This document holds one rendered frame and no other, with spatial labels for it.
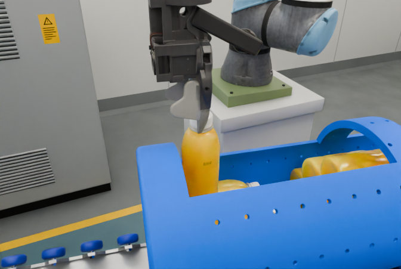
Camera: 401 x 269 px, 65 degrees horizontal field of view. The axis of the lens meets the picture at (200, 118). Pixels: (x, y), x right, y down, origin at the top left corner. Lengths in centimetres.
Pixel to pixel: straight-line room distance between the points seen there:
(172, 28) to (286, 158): 43
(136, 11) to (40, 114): 156
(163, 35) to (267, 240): 32
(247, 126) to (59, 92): 132
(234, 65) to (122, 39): 238
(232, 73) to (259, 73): 7
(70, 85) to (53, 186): 69
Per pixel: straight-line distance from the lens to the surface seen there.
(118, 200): 228
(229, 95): 82
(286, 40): 81
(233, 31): 46
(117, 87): 333
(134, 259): 76
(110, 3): 312
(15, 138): 206
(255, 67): 87
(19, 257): 77
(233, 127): 79
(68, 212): 230
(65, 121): 201
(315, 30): 77
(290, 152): 75
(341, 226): 53
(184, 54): 44
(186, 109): 48
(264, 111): 82
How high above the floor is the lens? 152
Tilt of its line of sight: 29 degrees down
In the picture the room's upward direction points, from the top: straight up
